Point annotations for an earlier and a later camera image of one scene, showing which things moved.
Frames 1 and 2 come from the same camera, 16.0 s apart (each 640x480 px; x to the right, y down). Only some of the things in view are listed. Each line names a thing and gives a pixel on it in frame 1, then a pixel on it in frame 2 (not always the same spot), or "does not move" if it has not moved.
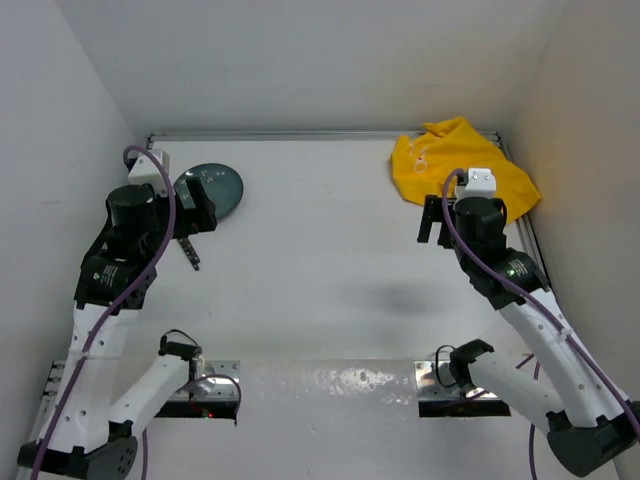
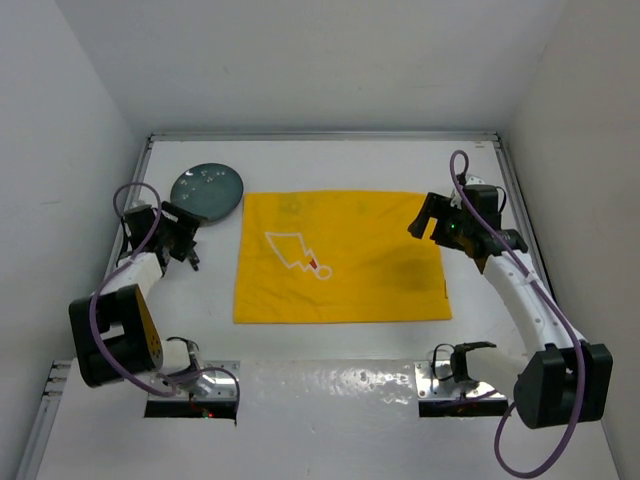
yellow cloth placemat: x=420 y=160 to x=335 y=256
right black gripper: x=432 y=212 does not move
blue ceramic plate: x=221 y=185 does not move
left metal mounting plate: x=214 y=379 does not move
